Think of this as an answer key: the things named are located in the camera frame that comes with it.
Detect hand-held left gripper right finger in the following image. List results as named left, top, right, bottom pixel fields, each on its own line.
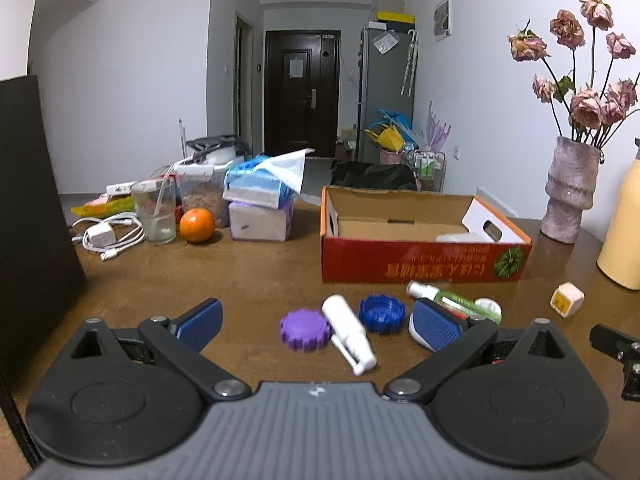
left=384, top=298, right=571, bottom=403

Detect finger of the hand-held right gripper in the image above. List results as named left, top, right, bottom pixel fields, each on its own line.
left=590, top=325, right=640, bottom=401

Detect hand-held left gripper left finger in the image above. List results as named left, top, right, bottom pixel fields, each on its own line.
left=67, top=298, right=251, bottom=403

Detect green white tube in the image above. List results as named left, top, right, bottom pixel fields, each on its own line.
left=406, top=280, right=483, bottom=317

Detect blue ridged cap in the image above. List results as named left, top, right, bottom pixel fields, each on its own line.
left=359, top=295, right=407, bottom=333

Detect white yellow power adapter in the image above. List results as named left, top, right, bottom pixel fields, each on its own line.
left=550, top=282, right=585, bottom=317

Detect red orange cardboard box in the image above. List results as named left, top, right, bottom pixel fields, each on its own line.
left=320, top=186, right=533, bottom=283

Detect white spray bottle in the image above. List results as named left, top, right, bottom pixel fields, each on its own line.
left=321, top=295, right=377, bottom=376

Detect purple ridged cap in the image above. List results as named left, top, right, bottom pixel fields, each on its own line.
left=280, top=309, right=332, bottom=351

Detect orange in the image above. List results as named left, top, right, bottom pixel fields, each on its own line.
left=179, top=208, right=216, bottom=244

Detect cream thermos jug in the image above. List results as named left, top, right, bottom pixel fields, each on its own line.
left=597, top=137, right=640, bottom=291

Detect purple tissue pack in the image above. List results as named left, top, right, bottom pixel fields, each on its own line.
left=228, top=200, right=296, bottom=242

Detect glass cup with straw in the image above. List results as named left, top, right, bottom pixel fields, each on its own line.
left=131, top=176, right=178, bottom=246

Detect clear food container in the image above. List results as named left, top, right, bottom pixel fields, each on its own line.
left=175, top=164, right=231, bottom=228

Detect blue tissue pack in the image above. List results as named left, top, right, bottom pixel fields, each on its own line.
left=222, top=149, right=316, bottom=211

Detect yellow snack packet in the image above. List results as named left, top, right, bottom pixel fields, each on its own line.
left=70, top=195, right=136, bottom=218

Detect pink ceramic vase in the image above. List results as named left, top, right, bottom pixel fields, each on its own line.
left=540, top=136, right=601, bottom=244

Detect black duffel bag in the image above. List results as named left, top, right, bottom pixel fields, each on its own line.
left=330, top=161, right=418, bottom=192

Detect black paper bag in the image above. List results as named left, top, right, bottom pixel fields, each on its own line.
left=0, top=75, right=87, bottom=386

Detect purple feather decoration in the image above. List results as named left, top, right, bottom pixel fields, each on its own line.
left=424, top=101, right=451, bottom=151

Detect blue and yellow bags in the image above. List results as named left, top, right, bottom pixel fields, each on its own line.
left=364, top=108, right=416, bottom=153

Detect small brown cardboard box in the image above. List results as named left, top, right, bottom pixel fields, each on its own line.
left=335, top=130, right=358, bottom=161

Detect dark wooden door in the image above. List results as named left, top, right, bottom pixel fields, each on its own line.
left=264, top=30, right=342, bottom=158

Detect dried pink rose bouquet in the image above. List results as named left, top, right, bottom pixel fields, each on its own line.
left=507, top=0, right=640, bottom=150

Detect grey refrigerator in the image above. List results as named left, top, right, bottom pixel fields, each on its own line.
left=356, top=26, right=416, bottom=163

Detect white folded umbrella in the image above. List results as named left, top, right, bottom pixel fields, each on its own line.
left=401, top=30, right=418, bottom=97

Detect white charger with cable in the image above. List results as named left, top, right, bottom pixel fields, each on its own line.
left=72, top=212, right=146, bottom=262

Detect metal wire cart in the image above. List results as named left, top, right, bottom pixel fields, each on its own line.
left=412, top=149, right=446, bottom=192

